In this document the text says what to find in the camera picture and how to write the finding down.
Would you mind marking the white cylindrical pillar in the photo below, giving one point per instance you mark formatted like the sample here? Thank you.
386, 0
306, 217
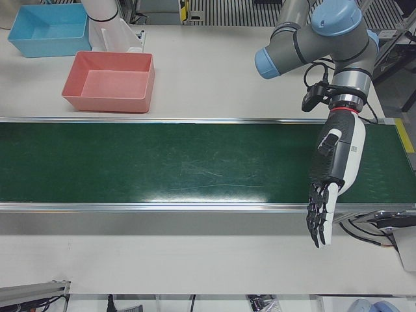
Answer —
104, 19

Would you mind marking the green belt conveyor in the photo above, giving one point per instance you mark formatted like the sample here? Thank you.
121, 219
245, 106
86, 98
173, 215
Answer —
162, 162

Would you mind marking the aluminium profile bar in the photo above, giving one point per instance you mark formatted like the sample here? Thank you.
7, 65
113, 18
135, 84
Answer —
32, 291

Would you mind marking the pink plastic box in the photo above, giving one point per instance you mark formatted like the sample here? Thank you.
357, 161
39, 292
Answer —
113, 84

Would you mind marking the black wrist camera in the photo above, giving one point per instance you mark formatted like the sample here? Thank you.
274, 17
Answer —
312, 96

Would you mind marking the finned grey metal box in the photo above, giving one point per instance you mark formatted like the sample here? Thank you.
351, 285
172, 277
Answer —
131, 308

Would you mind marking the blue plastic box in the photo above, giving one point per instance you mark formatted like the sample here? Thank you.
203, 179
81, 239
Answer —
48, 32

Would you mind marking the aluminium frame post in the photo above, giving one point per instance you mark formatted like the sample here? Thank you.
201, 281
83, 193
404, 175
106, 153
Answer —
390, 53

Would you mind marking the small black plastic bag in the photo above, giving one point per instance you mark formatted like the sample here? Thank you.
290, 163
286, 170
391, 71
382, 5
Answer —
265, 305

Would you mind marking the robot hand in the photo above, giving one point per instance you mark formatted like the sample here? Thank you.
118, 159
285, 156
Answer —
338, 152

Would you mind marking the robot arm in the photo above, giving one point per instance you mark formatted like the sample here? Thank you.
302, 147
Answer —
325, 42

